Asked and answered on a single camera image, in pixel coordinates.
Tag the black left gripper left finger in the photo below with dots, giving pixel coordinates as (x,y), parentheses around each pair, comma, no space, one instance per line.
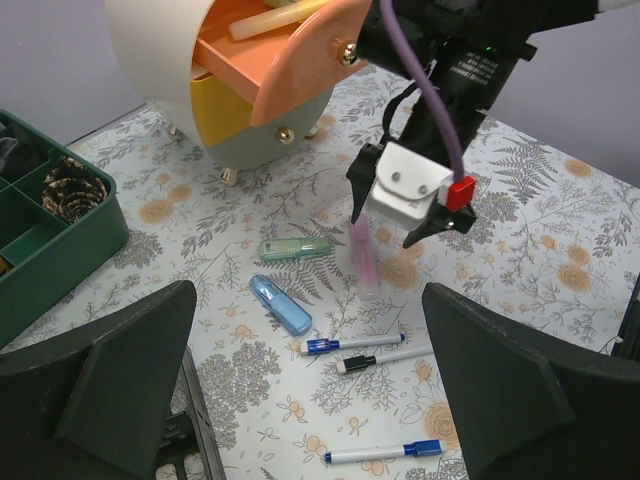
(91,403)

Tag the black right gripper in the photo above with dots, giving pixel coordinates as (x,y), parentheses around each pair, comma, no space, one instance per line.
(462,111)

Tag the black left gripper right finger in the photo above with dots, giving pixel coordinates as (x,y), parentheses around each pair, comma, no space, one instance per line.
(527,405)

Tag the pink highlighter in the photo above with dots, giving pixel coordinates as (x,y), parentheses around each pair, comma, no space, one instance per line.
(364,259)

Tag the round cream drawer cabinet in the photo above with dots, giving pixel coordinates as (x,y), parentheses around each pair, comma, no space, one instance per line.
(244,95)

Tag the yellow highlighter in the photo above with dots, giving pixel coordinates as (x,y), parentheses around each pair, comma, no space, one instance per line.
(274,19)

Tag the black mesh file organizer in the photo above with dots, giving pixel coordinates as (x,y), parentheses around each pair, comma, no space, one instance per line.
(189,431)

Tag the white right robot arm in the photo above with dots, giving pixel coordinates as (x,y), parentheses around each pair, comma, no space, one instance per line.
(457,56)

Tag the green compartment tray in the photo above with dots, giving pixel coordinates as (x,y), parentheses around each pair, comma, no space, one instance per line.
(60,221)

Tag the blue correction tape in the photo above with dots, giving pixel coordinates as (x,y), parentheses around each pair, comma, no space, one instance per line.
(294,318)

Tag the floral table mat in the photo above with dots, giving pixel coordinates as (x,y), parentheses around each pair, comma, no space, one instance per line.
(555,246)

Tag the small white marker blue cap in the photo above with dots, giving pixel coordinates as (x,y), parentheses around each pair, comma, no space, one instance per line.
(317,347)

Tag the white marker black cap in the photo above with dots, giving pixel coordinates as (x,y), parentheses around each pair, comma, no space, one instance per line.
(362,362)

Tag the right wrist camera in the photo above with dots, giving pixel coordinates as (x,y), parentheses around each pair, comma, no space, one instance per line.
(407,186)

